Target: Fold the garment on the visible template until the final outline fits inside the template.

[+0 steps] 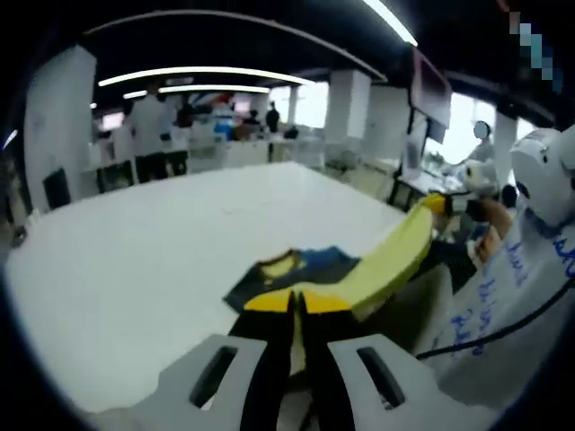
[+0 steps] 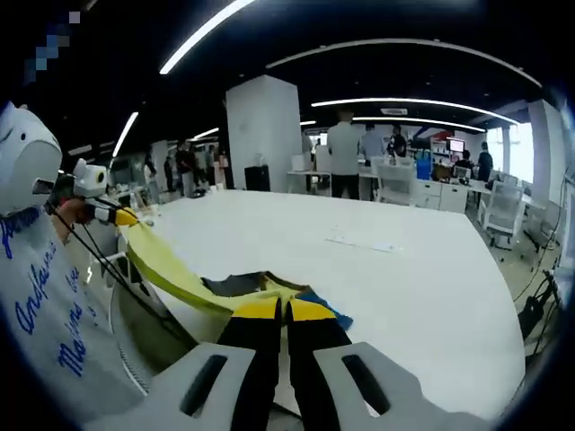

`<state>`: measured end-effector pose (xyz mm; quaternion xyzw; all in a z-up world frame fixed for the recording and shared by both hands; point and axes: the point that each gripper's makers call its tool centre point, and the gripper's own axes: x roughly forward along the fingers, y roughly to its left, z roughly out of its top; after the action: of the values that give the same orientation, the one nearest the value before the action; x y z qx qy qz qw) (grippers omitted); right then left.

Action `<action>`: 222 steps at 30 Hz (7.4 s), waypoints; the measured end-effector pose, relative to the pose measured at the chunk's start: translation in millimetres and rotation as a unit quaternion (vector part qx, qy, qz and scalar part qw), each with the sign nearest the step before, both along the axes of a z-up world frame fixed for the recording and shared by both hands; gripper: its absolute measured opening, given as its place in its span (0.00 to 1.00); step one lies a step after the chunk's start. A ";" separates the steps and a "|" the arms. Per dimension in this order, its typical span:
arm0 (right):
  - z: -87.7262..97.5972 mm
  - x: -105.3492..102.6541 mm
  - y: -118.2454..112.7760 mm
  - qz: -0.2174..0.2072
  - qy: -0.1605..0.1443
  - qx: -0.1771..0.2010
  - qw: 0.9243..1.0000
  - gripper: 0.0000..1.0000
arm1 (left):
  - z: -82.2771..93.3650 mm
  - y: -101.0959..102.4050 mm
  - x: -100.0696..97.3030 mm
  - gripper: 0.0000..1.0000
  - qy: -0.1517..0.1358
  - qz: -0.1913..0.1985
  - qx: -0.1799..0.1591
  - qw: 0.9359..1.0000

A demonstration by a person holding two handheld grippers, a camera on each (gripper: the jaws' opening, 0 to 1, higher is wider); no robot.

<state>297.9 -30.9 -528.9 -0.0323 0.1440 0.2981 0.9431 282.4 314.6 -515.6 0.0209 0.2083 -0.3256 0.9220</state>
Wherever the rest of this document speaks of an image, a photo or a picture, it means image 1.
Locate curved ceiling rail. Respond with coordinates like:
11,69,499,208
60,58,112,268
83,9,388,82

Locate black monitor stand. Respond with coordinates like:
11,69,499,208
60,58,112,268
406,101,419,179

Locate white chest-worn device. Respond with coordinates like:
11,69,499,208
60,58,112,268
509,128,575,225

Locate ceiling light strips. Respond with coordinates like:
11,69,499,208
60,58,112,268
2,0,420,153

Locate black device cable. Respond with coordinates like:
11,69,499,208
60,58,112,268
415,273,575,360

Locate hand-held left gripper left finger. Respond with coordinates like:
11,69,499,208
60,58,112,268
89,289,294,431

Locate black cabinet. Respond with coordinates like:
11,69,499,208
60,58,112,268
42,168,72,211

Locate hanging monitor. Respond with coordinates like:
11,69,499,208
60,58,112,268
409,47,453,131

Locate blue storage box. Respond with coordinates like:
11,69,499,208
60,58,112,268
214,114,234,141

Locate yellow blue grey garment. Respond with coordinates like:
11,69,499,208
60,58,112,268
223,193,436,379

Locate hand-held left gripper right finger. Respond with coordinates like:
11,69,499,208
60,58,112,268
299,290,493,431

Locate person's right hand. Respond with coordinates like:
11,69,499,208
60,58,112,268
475,198,514,235

